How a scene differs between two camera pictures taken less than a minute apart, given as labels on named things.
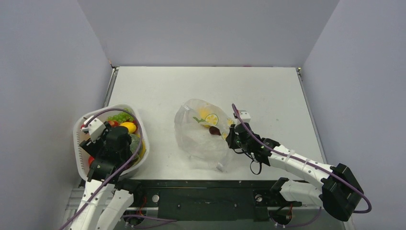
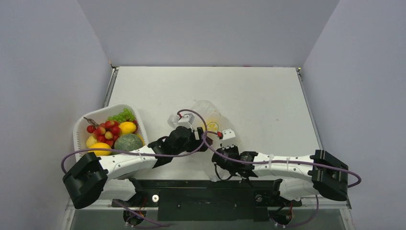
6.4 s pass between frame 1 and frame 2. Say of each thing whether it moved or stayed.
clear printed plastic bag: moved
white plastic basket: stayed
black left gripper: moved
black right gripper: moved
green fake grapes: stayed
